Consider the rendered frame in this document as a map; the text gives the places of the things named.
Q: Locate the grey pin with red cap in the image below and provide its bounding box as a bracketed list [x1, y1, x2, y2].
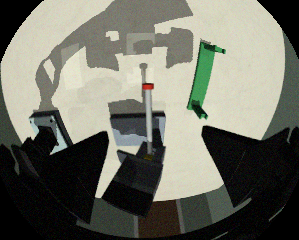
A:
[142, 83, 154, 155]

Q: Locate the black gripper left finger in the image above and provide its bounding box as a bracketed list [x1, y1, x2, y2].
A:
[10, 131, 109, 224]

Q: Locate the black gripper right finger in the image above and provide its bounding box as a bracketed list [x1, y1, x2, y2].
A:
[201, 125, 290, 208]

